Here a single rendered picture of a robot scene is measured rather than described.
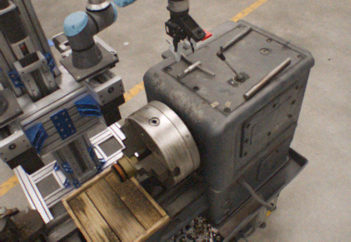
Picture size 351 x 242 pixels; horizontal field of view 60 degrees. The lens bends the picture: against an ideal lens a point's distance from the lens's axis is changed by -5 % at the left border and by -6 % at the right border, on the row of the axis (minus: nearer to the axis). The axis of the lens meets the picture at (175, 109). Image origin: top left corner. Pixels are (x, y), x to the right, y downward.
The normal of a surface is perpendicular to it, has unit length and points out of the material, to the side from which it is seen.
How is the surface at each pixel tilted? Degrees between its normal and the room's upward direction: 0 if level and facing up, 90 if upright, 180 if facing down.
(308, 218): 0
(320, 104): 0
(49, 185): 0
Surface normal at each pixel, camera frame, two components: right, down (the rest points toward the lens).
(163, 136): 0.23, -0.34
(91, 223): -0.10, -0.70
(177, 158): 0.51, 0.12
